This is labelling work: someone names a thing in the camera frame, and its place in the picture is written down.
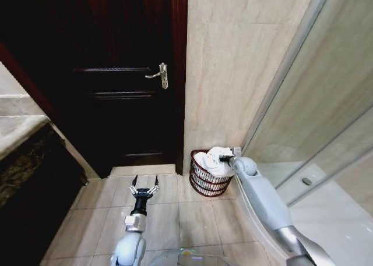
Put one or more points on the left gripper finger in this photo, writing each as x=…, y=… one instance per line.
x=156, y=185
x=134, y=184

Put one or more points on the white used towel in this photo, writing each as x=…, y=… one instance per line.
x=211, y=162

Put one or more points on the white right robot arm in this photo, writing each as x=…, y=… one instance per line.
x=262, y=196

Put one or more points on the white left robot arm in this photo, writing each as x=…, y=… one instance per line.
x=129, y=248

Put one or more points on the beige stone door threshold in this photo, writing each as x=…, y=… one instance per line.
x=144, y=171

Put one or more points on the round shower drain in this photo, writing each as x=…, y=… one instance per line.
x=306, y=180

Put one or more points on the dark wooden door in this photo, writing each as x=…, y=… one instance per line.
x=110, y=88

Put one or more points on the dark marble vanity counter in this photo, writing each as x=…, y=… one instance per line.
x=32, y=190

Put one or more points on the dark wooden door frame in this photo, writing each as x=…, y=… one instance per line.
x=181, y=74

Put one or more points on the glass shower enclosure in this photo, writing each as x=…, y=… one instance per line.
x=314, y=97

